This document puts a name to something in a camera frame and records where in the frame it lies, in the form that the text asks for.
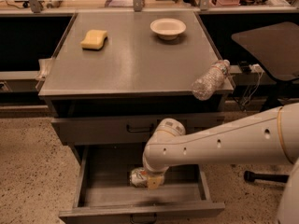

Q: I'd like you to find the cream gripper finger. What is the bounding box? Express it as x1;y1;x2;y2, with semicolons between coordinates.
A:
147;175;164;189

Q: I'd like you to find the green white 7up can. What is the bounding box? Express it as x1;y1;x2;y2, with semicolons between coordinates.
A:
130;167;148;188

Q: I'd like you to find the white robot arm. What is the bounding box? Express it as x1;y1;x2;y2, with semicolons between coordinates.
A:
142;103;299;224

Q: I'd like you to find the open grey middle drawer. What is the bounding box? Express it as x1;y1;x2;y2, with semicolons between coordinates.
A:
59;144;225;224

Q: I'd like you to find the closed grey upper drawer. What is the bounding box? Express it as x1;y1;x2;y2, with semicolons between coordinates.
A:
51;112;224;145

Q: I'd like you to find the grey metal drawer cabinet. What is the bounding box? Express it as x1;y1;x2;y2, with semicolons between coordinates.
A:
37;10;235;224

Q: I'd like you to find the clear plastic water bottle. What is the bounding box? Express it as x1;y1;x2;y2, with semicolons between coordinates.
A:
192;60;230;101

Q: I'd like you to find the white bowl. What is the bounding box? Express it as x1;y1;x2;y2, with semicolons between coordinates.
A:
150;18;186;40

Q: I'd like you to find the yellow sponge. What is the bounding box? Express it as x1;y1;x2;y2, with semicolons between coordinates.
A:
80;30;107;50

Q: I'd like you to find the black office chair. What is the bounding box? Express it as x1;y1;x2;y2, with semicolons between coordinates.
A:
231;21;299;185

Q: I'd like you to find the black upper drawer handle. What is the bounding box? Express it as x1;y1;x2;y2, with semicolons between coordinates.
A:
126;124;154;133

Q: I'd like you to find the black drawer handle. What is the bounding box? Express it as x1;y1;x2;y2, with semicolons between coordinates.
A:
130;214;157;224
126;124;154;133

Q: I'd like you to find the black middle drawer handle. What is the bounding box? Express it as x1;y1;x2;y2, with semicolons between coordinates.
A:
130;214;157;224

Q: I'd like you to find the white cables bundle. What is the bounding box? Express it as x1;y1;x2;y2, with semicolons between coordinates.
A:
236;63;265;110

